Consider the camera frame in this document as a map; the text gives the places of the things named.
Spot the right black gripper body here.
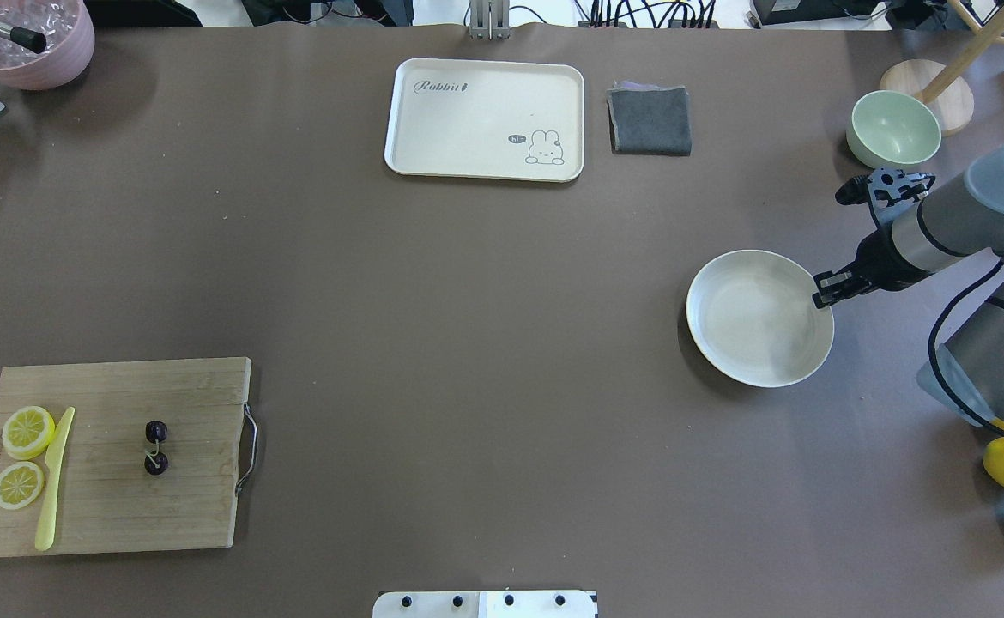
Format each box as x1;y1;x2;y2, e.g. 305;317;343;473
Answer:
849;227;919;294

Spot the cream round plate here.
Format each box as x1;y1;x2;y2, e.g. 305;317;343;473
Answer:
684;250;835;388

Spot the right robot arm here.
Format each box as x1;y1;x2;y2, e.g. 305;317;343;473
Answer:
813;145;1004;437

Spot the cream rabbit tray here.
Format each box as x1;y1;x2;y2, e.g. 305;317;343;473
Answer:
384;58;585;183

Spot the dark red cherry pair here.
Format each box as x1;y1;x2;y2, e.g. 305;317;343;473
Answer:
142;420;169;476

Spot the light green bowl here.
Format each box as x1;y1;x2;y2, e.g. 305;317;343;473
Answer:
844;90;942;169

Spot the wooden mug tree stand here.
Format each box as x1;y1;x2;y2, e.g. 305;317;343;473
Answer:
879;1;1004;137

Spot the grey folded cloth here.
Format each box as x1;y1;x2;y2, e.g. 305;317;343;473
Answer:
607;82;693;156

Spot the yellow plastic knife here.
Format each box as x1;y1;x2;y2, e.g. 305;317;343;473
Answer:
33;406;77;552

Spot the pink bowl with ice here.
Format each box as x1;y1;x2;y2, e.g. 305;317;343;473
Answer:
0;1;95;91

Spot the upper lemon slice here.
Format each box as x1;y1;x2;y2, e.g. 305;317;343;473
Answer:
1;406;56;461

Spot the lemon slice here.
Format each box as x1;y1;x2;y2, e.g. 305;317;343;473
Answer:
0;461;46;510
1;406;56;461

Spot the lower lemon slice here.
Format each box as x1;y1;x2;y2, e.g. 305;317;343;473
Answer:
0;461;46;510

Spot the black muddler in bowl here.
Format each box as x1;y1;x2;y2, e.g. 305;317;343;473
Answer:
0;20;47;54

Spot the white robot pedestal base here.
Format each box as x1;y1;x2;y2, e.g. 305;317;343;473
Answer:
372;588;599;617

